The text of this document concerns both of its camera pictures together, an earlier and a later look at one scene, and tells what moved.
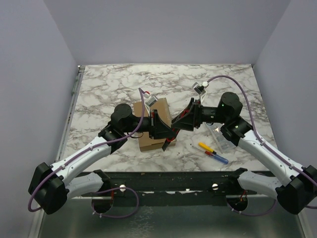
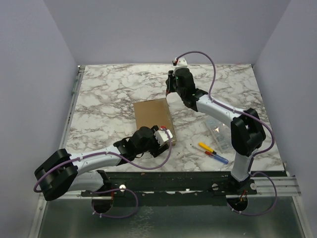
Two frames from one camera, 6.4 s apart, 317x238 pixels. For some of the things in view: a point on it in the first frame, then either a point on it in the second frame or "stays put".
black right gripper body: [196, 115] to [170, 83]
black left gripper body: [153, 125] to [154, 148]
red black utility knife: [170, 139] to [167, 92]
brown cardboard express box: [142, 109] stays put
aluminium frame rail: [72, 106] stays put
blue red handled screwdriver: [215, 156] stays put
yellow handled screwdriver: [207, 147] stays put
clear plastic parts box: [224, 145] stays put
